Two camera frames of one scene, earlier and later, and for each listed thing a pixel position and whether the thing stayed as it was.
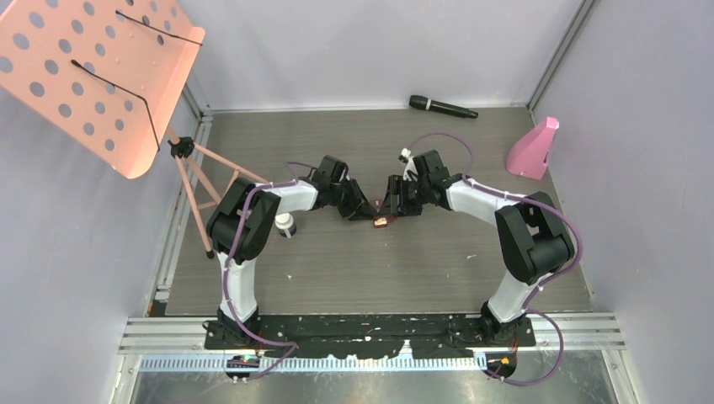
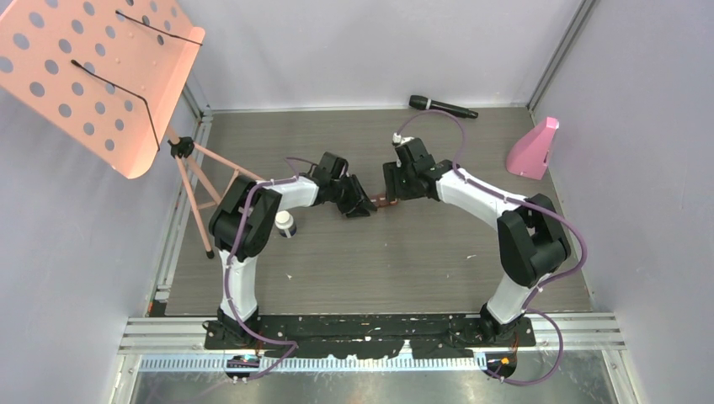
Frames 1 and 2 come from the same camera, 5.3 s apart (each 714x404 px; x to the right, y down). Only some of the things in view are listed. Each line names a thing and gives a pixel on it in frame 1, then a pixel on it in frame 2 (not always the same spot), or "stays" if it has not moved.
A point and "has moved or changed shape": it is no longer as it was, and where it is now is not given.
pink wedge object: (528, 157) stays
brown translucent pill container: (380, 221) has moved or changed shape
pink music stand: (107, 77) stays
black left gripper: (359, 209) stays
